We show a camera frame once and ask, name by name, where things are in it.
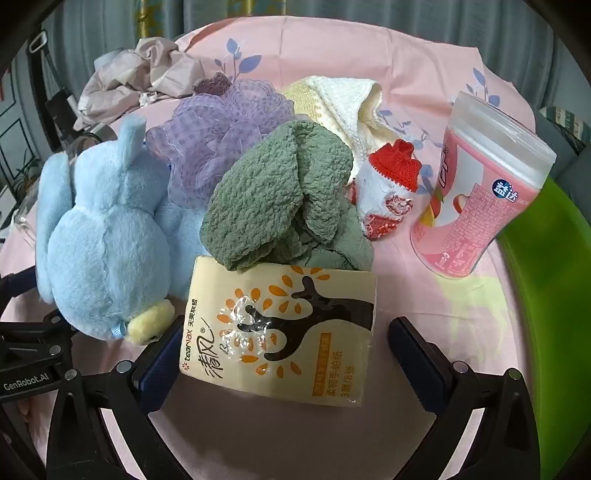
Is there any cream tissue pack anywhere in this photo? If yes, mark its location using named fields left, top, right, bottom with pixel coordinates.
left=179, top=256, right=377, bottom=409

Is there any grey sofa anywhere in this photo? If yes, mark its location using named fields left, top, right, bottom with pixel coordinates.
left=531, top=104, right=591, bottom=185

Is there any green waffle cloth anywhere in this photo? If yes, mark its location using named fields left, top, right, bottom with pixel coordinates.
left=201, top=121, right=375, bottom=273

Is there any cream and white towel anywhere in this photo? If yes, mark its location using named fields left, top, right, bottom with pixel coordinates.
left=283, top=76, right=400, bottom=167

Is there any round metal tin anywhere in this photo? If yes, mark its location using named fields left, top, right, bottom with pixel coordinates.
left=67, top=122, right=121, bottom=158

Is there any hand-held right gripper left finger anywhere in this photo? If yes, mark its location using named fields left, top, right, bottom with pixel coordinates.
left=46, top=316, right=185, bottom=480

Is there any grey curtain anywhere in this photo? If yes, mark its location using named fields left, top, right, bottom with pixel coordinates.
left=41, top=0, right=550, bottom=51

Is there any yellow patterned curtain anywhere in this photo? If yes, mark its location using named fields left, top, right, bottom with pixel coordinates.
left=139, top=0, right=185, bottom=40

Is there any green box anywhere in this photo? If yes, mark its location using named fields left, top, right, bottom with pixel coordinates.
left=496, top=178, right=591, bottom=444

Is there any potted plant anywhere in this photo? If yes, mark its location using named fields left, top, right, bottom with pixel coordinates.
left=11, top=154, right=44, bottom=206

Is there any grey cabinet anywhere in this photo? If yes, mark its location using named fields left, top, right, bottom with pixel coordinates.
left=0, top=60, right=51, bottom=217

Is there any purple mesh bath pouf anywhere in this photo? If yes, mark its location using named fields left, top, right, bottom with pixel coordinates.
left=145, top=78, right=296, bottom=206

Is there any black strap with buckle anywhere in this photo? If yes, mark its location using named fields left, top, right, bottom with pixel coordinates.
left=27, top=31, right=51, bottom=57

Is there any pink plastic bottle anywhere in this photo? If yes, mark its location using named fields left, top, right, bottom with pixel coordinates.
left=410, top=91, right=557, bottom=280

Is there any crumpled beige cloth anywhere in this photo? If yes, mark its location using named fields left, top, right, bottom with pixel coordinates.
left=76, top=38, right=206, bottom=130

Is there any light blue plush toy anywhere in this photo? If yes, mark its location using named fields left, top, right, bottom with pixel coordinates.
left=36, top=115, right=222, bottom=346

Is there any pink floral bedsheet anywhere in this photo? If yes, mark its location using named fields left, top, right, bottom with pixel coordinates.
left=0, top=21, right=555, bottom=480

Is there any red and white knit sock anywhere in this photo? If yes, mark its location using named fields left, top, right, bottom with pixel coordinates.
left=353, top=141, right=423, bottom=241

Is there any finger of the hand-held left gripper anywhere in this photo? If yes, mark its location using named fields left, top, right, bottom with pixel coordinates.
left=0, top=272, right=40, bottom=305

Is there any patterned pillow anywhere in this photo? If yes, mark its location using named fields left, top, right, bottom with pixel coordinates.
left=538, top=105, right=580, bottom=139

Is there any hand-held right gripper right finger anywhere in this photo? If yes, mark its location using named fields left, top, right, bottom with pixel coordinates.
left=389, top=316, right=548, bottom=480

